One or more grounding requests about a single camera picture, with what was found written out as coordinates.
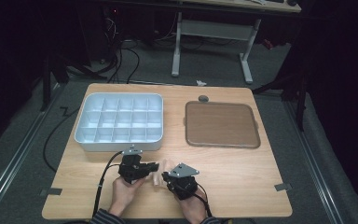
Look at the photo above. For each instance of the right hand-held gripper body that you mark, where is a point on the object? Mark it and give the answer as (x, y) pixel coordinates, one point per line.
(183, 182)

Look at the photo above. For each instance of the desk with white metal frame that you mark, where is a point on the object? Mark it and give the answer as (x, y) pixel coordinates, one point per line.
(213, 29)

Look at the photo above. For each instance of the grey round knob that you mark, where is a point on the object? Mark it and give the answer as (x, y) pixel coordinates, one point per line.
(203, 99)

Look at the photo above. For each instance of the white compartment organizer box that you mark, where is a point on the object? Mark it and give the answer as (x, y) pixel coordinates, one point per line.
(121, 118)

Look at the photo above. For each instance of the person's left hand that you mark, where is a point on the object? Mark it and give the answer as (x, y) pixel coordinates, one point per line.
(124, 194)

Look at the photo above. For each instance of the metal floor rail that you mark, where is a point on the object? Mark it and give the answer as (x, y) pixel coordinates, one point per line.
(15, 155)
(313, 168)

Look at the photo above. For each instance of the white crumpled paper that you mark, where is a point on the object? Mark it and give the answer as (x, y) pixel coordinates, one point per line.
(201, 83)

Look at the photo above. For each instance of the peach ankle sock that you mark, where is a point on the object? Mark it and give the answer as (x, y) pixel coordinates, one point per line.
(159, 175)

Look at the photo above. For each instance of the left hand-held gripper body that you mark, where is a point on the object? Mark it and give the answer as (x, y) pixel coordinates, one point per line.
(132, 168)

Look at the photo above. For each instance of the black metal stand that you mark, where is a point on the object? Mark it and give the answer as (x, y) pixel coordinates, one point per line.
(292, 90)
(59, 68)

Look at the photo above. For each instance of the person's right hand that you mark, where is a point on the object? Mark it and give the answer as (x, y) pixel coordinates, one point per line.
(192, 207)

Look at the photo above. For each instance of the red object on floor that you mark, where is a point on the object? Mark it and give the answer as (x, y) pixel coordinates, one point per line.
(268, 44)

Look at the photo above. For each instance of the brown wooden tray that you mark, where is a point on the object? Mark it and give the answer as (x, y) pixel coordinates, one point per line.
(220, 124)

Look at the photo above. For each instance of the grey tape strip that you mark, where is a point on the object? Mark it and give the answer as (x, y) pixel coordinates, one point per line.
(51, 191)
(282, 187)

